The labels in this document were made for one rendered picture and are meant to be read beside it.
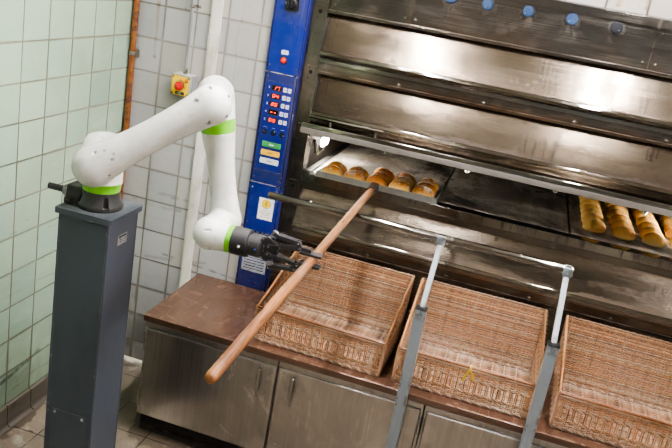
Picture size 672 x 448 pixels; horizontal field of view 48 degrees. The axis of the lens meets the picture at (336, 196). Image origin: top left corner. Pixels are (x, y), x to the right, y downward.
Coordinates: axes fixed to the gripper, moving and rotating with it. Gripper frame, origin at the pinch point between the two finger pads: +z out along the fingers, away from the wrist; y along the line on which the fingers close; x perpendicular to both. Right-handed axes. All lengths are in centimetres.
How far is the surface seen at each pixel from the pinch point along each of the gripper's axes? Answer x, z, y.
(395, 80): -100, 0, -47
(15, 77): -23, -126, -30
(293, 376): -46, -9, 70
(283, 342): -51, -16, 59
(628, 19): -98, 84, -89
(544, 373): -38, 83, 35
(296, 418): -46, -4, 88
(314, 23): -101, -39, -64
